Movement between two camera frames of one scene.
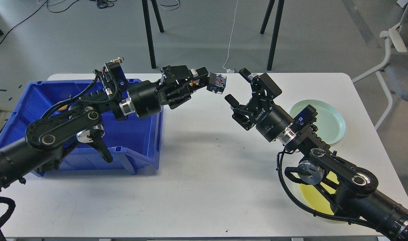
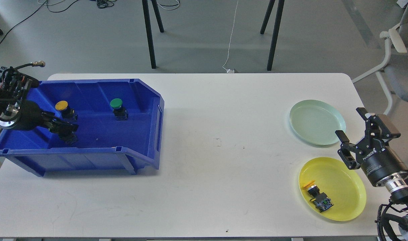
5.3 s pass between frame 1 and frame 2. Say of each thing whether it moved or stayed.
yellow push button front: moved
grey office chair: stayed
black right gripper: moved
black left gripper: moved
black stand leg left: stayed
